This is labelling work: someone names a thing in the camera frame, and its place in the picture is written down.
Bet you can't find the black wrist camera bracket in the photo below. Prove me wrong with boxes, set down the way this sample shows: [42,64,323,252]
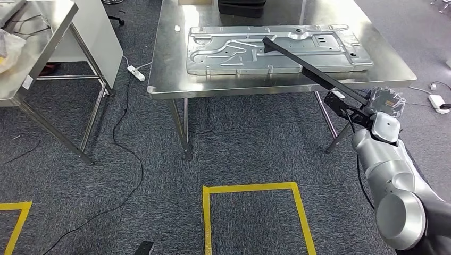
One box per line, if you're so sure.
[324,91,374,128]

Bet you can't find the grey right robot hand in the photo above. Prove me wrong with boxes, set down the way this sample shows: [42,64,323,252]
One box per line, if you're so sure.
[364,87,406,119]

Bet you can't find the stainless steel side table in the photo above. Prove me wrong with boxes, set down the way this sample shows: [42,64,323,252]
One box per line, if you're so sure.
[0,0,115,165]

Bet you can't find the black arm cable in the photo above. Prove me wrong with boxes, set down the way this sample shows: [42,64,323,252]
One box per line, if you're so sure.
[344,109,376,210]

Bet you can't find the stamped sheet metal panel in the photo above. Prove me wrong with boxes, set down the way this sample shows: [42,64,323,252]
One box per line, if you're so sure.
[186,23,374,77]

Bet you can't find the clear plastic bag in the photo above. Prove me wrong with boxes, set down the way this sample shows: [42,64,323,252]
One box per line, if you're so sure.
[0,28,27,74]

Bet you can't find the red floor object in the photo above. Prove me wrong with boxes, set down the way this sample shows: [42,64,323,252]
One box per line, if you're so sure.
[38,63,59,77]

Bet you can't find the black floor cable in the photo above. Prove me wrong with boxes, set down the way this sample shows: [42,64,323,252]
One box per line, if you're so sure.
[42,75,145,255]

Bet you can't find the stainless steel workbench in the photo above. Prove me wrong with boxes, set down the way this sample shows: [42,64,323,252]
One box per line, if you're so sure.
[147,0,417,161]

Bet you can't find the black robot bracket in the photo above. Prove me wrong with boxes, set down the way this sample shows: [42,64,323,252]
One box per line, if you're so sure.
[133,241,155,255]

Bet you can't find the white power strip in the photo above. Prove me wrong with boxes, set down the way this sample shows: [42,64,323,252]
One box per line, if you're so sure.
[427,94,451,114]
[127,65,146,82]

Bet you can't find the black zipper case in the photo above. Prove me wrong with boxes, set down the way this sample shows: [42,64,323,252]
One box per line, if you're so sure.
[217,0,268,19]

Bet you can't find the long black plastic part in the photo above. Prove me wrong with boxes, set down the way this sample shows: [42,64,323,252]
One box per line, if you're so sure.
[262,36,370,106]

